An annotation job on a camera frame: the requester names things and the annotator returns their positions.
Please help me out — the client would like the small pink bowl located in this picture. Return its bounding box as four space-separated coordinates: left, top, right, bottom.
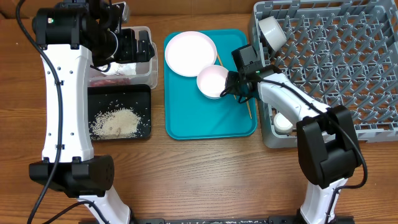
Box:
197 65 228 100

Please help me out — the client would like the red snack wrapper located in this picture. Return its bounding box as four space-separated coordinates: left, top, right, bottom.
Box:
90 78 131 87

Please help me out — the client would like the white paper cup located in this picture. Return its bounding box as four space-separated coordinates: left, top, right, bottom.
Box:
273 113 294 134

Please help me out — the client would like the grey white bowl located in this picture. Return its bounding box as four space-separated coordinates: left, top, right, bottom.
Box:
259 16 287 51

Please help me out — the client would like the pile of rice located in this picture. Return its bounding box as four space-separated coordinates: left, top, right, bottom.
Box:
88 101 150 141

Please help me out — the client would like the white napkin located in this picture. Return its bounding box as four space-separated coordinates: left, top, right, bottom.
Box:
98 62 136 76

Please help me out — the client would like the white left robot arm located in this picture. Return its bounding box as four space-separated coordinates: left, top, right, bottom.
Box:
27 1 155 223

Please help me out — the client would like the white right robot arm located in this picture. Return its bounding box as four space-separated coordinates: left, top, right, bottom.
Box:
221 44 368 223

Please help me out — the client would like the clear plastic waste bin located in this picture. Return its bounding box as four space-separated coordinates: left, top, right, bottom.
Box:
89 26 158 89

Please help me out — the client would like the black food waste tray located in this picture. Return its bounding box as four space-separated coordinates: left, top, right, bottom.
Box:
88 84 151 139

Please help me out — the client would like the grey dishwasher rack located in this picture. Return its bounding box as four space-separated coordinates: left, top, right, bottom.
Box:
249 0 397 142

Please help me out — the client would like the right wooden chopstick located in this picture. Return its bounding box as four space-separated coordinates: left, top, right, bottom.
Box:
246 100 252 119

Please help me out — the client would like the wooden chopstick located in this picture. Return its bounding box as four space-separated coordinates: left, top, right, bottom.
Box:
246 100 252 119
217 54 237 100

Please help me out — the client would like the left wooden chopstick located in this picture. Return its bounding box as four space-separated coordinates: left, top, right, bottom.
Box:
217 54 237 100

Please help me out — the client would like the teal plastic tray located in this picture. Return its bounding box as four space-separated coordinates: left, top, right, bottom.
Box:
164 29 257 140

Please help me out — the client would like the large pink plate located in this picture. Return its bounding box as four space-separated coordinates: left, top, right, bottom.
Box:
165 31 217 77

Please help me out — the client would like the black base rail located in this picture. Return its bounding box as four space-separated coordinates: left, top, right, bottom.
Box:
79 213 355 224

